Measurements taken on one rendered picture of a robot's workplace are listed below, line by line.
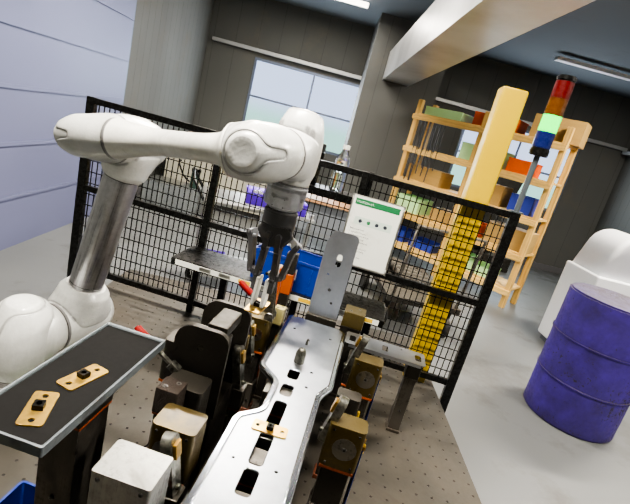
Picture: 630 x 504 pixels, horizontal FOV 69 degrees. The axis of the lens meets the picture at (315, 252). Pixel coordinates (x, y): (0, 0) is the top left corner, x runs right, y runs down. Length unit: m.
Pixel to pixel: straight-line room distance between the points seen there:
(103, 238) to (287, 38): 7.99
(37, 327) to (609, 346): 3.42
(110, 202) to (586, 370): 3.34
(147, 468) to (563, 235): 10.00
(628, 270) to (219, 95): 7.12
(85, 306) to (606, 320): 3.26
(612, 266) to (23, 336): 5.00
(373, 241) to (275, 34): 7.55
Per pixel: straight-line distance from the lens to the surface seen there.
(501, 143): 2.00
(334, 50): 9.17
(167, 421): 0.99
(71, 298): 1.57
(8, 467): 1.47
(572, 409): 4.00
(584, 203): 10.51
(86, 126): 1.25
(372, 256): 1.98
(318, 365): 1.44
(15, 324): 1.47
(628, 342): 3.84
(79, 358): 1.00
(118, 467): 0.85
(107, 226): 1.47
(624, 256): 5.46
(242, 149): 0.78
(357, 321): 1.74
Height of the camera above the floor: 1.69
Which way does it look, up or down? 15 degrees down
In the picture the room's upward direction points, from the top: 15 degrees clockwise
